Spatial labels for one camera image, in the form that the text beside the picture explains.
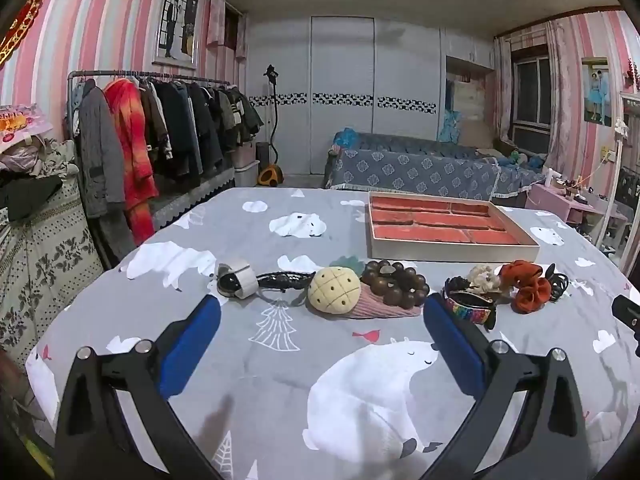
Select large window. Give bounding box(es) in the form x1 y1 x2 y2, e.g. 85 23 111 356
512 57 554 157

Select teal hanging garment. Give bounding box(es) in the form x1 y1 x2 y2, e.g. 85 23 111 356
437 107 462 144

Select pile of clothes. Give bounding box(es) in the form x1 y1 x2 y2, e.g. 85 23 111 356
0 104 82 222

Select sofa with blue patterned cover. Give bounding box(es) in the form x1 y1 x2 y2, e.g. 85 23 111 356
324 130 547 200

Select red and gold wall decoration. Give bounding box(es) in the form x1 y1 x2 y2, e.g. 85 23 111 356
0 0 49 67

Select grey polar bear printed blanket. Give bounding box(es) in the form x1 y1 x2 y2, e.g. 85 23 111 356
25 187 640 480

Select metal clothes rack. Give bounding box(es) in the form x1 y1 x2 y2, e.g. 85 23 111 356
66 70 237 256

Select brown wooden bead bracelet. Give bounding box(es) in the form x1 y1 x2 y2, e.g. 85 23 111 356
360 259 431 309

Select black braided bracelet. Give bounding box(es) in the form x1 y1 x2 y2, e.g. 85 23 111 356
256 270 317 295

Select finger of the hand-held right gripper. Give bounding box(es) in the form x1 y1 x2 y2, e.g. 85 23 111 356
612 295 640 356

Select pink side table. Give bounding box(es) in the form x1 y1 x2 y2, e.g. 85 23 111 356
524 182 627 227

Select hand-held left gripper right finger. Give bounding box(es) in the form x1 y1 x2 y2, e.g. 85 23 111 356
420 292 594 480

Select framed wedding wall poster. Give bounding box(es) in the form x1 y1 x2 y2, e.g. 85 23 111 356
152 0 202 69

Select beige scrunchie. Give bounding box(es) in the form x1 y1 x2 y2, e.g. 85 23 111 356
467 264 507 297

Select row of hanging clothes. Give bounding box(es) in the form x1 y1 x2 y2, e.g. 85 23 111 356
69 77 265 247

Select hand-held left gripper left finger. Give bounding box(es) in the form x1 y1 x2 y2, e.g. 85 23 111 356
54 294 223 480

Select white wardrobe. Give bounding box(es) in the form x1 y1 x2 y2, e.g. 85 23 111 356
247 14 447 191

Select beige tray with red lining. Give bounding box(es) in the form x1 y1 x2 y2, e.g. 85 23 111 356
369 191 541 263

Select white band with black dome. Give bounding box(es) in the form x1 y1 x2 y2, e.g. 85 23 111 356
216 259 259 302

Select black round hair clip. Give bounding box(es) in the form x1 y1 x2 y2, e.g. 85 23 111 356
443 276 496 307

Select pineapple bun plush hair clip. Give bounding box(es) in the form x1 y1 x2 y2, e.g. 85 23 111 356
308 267 362 316

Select black hair claw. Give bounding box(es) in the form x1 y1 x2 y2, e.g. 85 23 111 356
546 265 571 304

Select white framed standing mirror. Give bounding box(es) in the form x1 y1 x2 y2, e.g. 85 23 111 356
599 91 640 263

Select garment steamer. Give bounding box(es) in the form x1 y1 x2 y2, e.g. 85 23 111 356
257 64 285 187

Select pink floral curtain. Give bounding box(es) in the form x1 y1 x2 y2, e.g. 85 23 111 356
492 19 587 173

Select teal hair accessory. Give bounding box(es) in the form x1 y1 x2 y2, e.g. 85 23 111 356
329 254 366 274

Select small window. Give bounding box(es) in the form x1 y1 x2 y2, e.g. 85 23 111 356
224 4 247 59

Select pink knitted cloth pouch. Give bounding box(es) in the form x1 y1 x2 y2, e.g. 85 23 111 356
349 284 424 320

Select wall poster with blue dress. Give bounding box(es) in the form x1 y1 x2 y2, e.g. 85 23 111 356
581 57 611 127

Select short pink curtain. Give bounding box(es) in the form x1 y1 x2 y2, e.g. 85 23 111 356
207 0 227 47

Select floral patterned cover cloth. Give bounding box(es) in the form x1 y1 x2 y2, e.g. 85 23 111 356
0 175 107 363

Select orange scrunchie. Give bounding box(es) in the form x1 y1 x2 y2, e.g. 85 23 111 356
499 260 554 315

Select translucent storage box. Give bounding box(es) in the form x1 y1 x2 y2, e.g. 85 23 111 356
234 142 262 189

